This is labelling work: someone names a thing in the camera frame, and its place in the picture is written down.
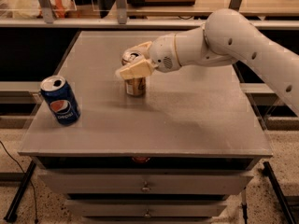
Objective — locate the right black floor rail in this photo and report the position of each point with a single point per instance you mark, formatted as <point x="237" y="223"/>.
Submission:
<point x="283" y="200"/>

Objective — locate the left black floor rail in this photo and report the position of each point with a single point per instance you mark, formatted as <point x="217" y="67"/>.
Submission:
<point x="23" y="179"/>

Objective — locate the black floor rail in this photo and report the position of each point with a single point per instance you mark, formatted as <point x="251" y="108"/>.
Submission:
<point x="23" y="179"/>
<point x="283" y="200"/>

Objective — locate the orange gold soda can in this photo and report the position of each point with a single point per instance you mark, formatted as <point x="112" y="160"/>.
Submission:
<point x="136" y="86"/>

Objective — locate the lower grey drawer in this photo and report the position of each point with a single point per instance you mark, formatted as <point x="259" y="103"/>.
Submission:
<point x="147" y="208"/>

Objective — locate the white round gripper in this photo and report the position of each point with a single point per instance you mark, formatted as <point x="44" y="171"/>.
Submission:
<point x="163" y="54"/>

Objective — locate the blue Pepsi can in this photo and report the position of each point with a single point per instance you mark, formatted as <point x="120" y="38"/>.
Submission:
<point x="60" y="99"/>

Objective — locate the white orange plastic bag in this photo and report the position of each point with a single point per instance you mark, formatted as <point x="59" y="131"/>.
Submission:
<point x="33" y="9"/>

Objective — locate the grey drawer cabinet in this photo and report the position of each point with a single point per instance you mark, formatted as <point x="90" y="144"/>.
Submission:
<point x="195" y="120"/>

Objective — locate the top grey drawer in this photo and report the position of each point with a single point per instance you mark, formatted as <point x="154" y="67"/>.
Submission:
<point x="219" y="183"/>

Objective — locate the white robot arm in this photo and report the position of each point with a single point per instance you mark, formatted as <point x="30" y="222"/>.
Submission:
<point x="226" y="37"/>

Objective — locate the grey drawer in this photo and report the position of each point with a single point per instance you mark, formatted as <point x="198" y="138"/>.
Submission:
<point x="147" y="208"/>
<point x="219" y="183"/>

